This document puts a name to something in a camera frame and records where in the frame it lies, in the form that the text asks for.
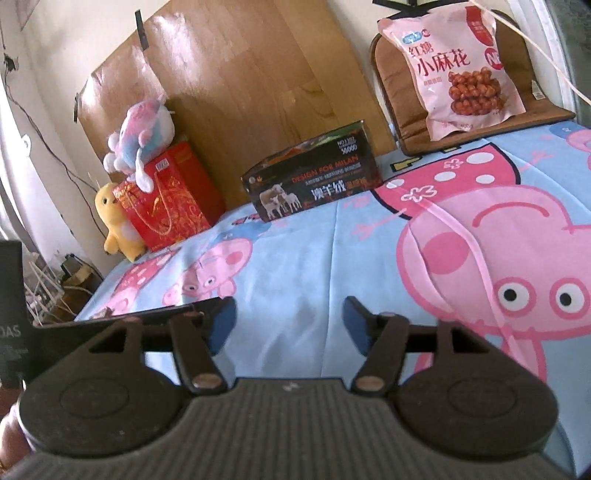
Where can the brown seat cushion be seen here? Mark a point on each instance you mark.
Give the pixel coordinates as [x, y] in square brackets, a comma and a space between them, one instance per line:
[409, 115]

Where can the large pink fried-twist bag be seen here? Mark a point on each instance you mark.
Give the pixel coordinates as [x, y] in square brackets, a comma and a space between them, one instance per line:
[458, 75]

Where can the black cardboard storage box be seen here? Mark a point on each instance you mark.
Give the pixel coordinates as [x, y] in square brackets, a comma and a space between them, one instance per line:
[332, 166]

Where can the red gift bag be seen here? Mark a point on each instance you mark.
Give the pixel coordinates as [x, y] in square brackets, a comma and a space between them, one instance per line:
[184, 200]

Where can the yellow duck plush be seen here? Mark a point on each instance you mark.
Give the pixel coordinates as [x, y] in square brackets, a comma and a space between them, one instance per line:
[122, 237]

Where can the pink blue unicorn plush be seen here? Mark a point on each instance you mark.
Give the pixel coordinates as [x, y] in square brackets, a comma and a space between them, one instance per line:
[146, 132]

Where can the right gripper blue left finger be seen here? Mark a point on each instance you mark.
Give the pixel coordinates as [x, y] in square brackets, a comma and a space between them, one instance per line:
[220, 319]

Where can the wooden headboard panel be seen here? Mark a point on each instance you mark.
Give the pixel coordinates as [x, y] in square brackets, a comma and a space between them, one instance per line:
[243, 80]

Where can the Peppa Pig blue bedsheet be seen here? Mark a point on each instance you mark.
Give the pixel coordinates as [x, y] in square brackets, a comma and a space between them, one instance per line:
[495, 234]

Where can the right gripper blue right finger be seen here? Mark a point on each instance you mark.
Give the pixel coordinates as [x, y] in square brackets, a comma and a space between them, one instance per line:
[363, 326]

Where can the person's left hand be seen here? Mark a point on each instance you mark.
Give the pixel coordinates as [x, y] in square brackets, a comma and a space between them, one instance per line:
[13, 444]

